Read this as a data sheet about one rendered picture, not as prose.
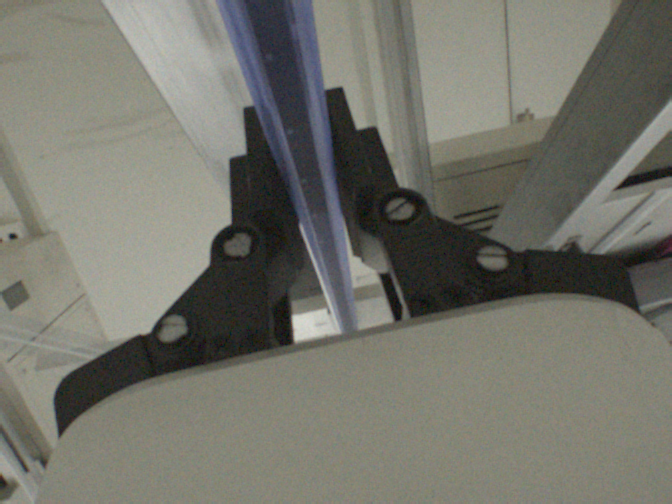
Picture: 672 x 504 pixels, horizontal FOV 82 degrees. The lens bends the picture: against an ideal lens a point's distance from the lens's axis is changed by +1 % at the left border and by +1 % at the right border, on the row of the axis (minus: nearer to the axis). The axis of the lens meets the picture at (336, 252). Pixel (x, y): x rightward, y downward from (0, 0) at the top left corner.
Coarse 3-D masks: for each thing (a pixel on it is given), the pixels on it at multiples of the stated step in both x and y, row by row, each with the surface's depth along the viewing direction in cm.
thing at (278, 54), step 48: (240, 0) 6; (288, 0) 6; (240, 48) 6; (288, 48) 6; (288, 96) 7; (288, 144) 9; (288, 192) 10; (336, 192) 11; (336, 240) 13; (336, 288) 18
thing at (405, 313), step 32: (384, 192) 9; (416, 192) 9; (384, 224) 8; (416, 224) 8; (384, 256) 8; (416, 256) 8; (448, 256) 8; (384, 288) 10; (416, 288) 7; (448, 288) 7
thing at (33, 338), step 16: (0, 320) 15; (16, 320) 16; (32, 320) 17; (0, 336) 15; (16, 336) 16; (32, 336) 17; (48, 336) 18; (64, 336) 19; (80, 336) 20; (16, 352) 17; (32, 352) 18; (48, 352) 18; (64, 352) 19; (80, 352) 19; (96, 352) 21
